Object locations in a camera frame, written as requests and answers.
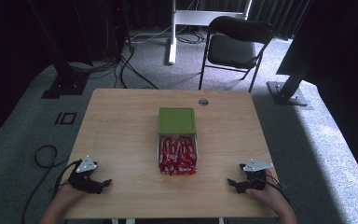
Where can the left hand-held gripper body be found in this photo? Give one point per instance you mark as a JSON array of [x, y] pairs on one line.
[[84, 174]]

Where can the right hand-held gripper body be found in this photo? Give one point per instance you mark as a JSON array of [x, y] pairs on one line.
[[254, 177]]

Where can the person's right hand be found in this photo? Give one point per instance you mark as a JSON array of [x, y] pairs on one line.
[[265, 194]]

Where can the person's left hand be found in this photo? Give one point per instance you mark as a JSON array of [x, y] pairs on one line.
[[66, 194]]

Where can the white drawer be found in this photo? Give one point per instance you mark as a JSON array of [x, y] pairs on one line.
[[158, 149]]

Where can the pile of red snack packets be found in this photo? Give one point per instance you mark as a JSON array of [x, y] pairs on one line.
[[177, 155]]

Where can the green box lid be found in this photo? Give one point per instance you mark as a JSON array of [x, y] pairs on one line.
[[176, 120]]

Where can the black metal stand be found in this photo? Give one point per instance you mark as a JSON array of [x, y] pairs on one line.
[[65, 62], [292, 81]]

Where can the black folding chair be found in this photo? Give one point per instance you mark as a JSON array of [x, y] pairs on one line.
[[233, 46]]

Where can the white desk frame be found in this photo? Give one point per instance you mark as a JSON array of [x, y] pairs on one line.
[[175, 18]]

